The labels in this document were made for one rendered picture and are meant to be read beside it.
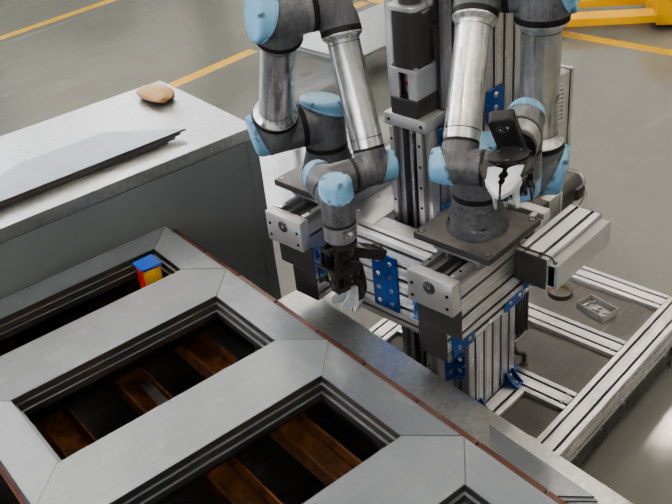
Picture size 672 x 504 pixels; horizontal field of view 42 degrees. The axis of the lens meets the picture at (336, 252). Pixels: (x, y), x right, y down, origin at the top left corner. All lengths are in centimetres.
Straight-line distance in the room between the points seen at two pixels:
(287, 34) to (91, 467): 102
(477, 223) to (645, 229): 216
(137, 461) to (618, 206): 297
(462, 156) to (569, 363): 142
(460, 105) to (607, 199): 266
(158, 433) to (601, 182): 307
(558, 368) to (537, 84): 132
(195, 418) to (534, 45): 107
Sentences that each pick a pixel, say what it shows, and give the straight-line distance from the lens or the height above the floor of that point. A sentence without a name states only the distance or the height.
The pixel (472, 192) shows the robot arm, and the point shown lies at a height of 116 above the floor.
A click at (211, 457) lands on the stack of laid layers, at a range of 190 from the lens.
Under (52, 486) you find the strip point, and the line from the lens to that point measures 191.
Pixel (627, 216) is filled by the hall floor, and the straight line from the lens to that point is 426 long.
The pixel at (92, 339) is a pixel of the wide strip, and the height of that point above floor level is 87.
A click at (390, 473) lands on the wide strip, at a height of 87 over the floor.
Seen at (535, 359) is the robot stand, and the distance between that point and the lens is 304.
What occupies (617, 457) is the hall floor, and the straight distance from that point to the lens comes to 304.
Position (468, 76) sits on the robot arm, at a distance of 180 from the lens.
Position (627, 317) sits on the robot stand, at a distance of 326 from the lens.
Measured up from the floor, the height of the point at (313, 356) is 87.
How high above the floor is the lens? 216
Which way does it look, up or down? 33 degrees down
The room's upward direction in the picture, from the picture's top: 6 degrees counter-clockwise
